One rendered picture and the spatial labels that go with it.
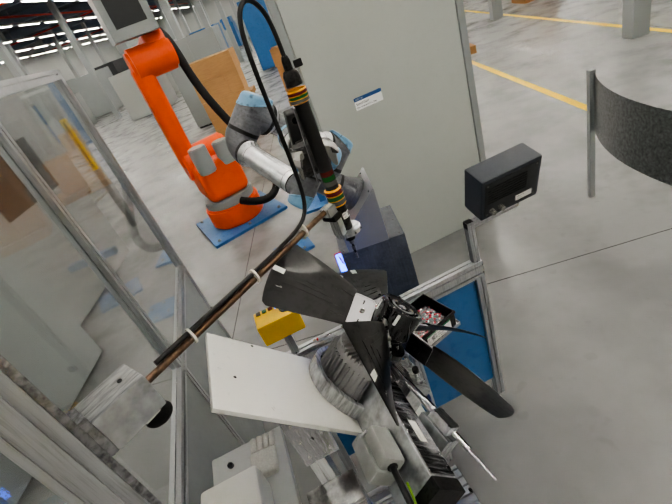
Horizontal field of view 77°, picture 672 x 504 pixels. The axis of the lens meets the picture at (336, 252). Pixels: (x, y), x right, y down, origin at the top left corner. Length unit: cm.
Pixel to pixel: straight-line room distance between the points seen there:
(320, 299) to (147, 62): 405
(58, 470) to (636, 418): 219
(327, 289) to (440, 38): 234
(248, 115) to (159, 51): 341
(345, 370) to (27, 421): 70
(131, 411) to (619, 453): 198
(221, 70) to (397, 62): 627
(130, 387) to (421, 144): 275
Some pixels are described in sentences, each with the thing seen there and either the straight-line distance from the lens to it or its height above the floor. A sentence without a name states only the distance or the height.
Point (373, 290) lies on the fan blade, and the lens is 129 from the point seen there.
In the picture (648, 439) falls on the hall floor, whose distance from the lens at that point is 236.
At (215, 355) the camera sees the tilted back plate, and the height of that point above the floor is 135.
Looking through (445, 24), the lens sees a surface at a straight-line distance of 318.
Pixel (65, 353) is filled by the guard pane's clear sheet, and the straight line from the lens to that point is 116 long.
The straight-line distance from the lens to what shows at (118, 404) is 74.
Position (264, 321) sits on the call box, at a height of 107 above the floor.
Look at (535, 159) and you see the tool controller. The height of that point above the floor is 122.
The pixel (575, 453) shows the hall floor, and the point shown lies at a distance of 228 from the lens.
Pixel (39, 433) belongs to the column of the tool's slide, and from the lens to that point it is 71.
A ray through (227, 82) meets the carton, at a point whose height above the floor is 107.
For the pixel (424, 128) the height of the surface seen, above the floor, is 93.
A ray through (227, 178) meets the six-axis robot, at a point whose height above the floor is 59.
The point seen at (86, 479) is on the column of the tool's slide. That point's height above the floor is 152.
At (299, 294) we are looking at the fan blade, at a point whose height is 136.
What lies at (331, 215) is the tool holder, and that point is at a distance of 100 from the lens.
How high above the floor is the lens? 197
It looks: 31 degrees down
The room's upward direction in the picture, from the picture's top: 22 degrees counter-clockwise
